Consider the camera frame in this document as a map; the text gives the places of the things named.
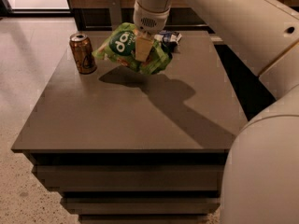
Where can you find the metal rail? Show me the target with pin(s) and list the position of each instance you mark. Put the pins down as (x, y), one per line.
(199, 27)

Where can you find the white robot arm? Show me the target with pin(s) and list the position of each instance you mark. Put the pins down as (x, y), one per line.
(261, 176)

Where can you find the green rice chip bag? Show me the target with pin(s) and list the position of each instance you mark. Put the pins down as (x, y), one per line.
(119, 47)

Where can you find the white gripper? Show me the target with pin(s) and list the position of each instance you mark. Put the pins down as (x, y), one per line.
(149, 20)

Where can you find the blue white snack bag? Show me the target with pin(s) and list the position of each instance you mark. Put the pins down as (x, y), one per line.
(170, 39)

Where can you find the grey drawer cabinet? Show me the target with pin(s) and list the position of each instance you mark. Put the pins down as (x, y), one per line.
(123, 148)

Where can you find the orange soda can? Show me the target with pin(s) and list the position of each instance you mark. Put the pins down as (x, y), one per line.
(82, 49)

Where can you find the left metal bracket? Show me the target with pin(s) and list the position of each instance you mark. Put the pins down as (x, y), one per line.
(114, 7)

